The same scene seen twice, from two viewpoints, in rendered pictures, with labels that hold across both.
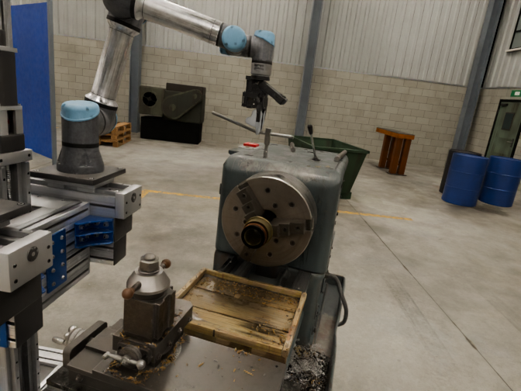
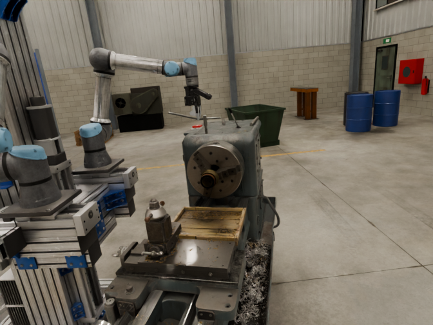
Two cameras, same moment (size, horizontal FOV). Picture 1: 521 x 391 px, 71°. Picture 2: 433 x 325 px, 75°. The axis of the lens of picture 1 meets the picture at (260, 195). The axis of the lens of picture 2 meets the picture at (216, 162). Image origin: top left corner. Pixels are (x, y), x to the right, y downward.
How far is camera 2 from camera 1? 34 cm
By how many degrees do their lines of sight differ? 1
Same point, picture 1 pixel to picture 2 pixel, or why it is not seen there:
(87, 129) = (98, 140)
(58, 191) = (88, 180)
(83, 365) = (132, 261)
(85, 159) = (100, 158)
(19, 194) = (69, 186)
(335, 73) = (251, 54)
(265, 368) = (223, 245)
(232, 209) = (192, 168)
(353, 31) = (258, 20)
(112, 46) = (100, 88)
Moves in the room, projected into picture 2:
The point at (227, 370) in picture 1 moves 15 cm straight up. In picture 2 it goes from (205, 249) to (200, 213)
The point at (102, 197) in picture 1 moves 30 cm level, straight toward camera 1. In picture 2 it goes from (115, 178) to (122, 195)
